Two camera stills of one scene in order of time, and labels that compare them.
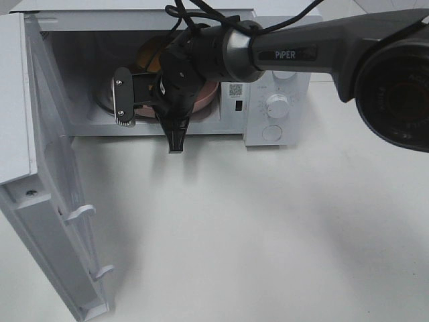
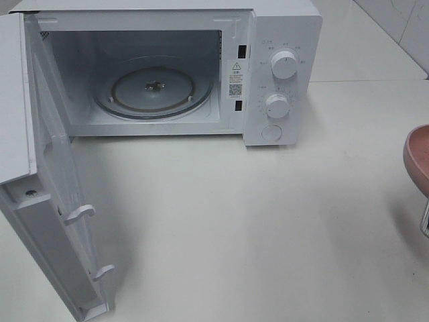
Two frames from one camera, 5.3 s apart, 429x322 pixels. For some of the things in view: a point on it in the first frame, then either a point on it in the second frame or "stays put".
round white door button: [272, 133] stays put
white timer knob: [277, 106] stays put
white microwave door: [39, 192] stays put
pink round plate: [207, 94] to [416, 156]
